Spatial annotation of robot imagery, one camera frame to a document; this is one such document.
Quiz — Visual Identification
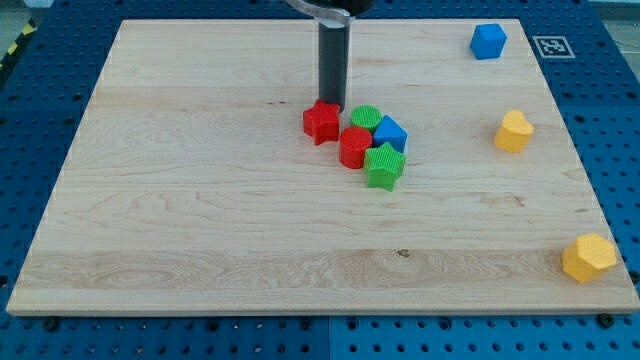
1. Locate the red cylinder block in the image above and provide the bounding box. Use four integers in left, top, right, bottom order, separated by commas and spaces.
339, 126, 373, 169

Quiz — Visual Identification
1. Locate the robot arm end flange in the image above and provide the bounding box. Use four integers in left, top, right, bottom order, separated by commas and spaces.
285, 0, 375, 27

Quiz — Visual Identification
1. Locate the white fiducial marker tag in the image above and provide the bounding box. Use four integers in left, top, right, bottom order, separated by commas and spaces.
532, 35, 575, 59

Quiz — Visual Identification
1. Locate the green cylinder block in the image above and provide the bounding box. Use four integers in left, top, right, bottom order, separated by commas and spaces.
350, 104, 383, 134

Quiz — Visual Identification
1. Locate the yellow hexagon block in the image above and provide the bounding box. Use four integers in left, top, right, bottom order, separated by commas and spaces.
561, 233, 617, 284

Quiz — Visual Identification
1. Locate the light wooden board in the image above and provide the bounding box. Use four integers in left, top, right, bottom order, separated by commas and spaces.
7, 19, 639, 317

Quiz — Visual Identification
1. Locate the blue cube block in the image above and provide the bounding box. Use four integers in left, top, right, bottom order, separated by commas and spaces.
470, 23, 507, 60

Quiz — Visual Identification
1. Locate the dark cylindrical robot pusher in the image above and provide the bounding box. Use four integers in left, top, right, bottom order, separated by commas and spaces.
318, 23, 350, 112

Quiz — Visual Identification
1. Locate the yellow heart block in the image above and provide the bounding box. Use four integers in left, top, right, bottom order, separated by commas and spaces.
494, 110, 535, 153

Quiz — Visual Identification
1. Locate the red star block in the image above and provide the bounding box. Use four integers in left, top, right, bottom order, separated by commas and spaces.
302, 100, 340, 145

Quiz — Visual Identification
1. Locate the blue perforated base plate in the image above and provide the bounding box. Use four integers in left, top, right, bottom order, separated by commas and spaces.
1, 0, 639, 359

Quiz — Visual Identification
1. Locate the green star block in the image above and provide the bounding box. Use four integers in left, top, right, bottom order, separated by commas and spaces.
364, 142, 407, 192

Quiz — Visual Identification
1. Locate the blue triangular block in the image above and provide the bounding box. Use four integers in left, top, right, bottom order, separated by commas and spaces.
372, 115, 408, 153

